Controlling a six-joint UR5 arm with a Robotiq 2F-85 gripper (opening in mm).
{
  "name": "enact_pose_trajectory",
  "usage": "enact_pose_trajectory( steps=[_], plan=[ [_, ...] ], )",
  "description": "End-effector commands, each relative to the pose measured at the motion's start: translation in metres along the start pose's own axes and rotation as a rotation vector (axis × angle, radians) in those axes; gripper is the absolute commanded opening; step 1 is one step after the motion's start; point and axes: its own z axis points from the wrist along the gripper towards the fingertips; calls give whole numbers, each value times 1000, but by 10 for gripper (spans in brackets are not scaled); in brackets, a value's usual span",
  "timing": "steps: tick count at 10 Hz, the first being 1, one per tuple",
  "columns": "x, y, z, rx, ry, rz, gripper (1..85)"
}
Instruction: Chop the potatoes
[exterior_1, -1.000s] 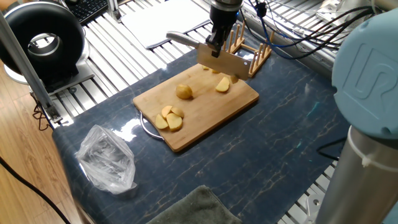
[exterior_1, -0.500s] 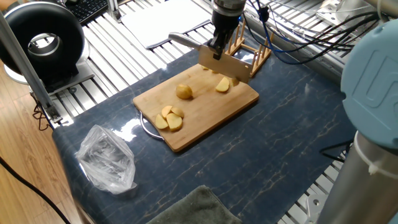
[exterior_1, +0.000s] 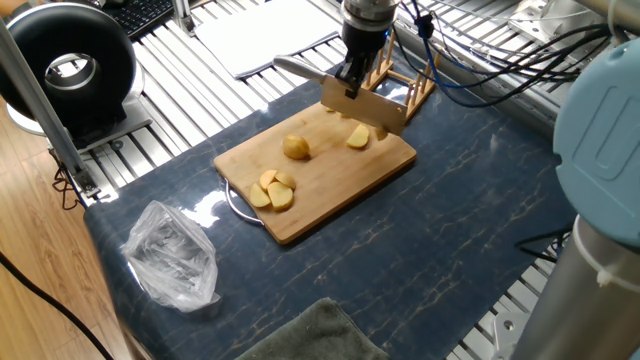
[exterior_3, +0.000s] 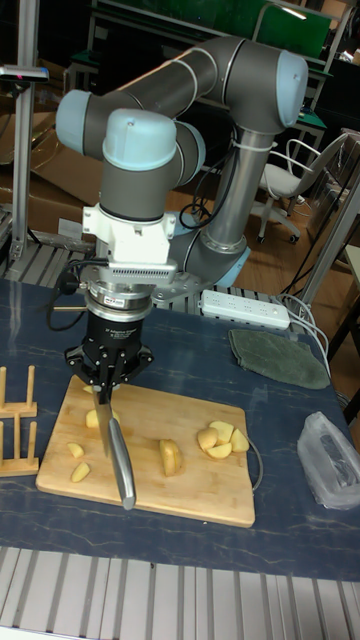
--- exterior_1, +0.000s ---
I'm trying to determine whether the black ring-shaped device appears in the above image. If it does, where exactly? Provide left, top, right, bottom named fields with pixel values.
left=0, top=2, right=154, bottom=154

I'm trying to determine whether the dark blue marbled mat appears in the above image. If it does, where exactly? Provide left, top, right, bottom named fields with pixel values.
left=83, top=42, right=576, bottom=360

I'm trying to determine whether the black floor cable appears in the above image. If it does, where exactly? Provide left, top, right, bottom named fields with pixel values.
left=0, top=249, right=116, bottom=360

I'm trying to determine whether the grey-green towel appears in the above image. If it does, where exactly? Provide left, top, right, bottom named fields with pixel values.
left=234, top=297, right=391, bottom=360

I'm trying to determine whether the perforated aluminium plate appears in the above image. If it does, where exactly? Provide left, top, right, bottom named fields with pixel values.
left=492, top=312, right=526, bottom=360

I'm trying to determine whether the potato half with skin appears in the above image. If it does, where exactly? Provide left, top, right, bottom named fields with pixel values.
left=282, top=134, right=311, bottom=161

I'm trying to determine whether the short aluminium post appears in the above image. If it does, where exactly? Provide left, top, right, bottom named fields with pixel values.
left=172, top=0, right=197, bottom=37

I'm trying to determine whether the wooden cutting board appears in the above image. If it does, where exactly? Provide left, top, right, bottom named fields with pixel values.
left=213, top=90, right=418, bottom=246

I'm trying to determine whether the black gripper cable bundle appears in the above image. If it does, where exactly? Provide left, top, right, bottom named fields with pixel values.
left=392, top=0, right=614, bottom=109

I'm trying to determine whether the wooden peg rack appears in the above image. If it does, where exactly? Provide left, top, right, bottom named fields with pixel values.
left=362, top=28, right=445, bottom=126

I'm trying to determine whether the slanted aluminium post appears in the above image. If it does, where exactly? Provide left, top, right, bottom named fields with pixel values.
left=0, top=19, right=101, bottom=199

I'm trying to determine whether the steel cleaver knife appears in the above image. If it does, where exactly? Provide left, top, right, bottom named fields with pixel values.
left=272, top=54, right=409, bottom=137

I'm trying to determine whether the black keyboard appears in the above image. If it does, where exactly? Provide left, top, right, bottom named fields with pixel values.
left=107, top=0, right=176, bottom=40

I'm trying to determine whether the hanging black cable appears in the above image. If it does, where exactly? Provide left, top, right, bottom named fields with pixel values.
left=514, top=227, right=574, bottom=264

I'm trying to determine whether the clear plastic bag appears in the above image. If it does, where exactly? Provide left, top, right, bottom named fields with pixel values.
left=121, top=200, right=221, bottom=314

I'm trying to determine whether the tangled black cable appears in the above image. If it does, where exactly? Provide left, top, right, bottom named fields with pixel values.
left=51, top=149, right=85, bottom=211

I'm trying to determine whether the white paper pad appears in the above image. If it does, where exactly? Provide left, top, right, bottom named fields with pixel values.
left=193, top=0, right=341, bottom=80

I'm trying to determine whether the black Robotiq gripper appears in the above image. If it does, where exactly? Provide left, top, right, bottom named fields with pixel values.
left=334, top=22, right=392, bottom=100

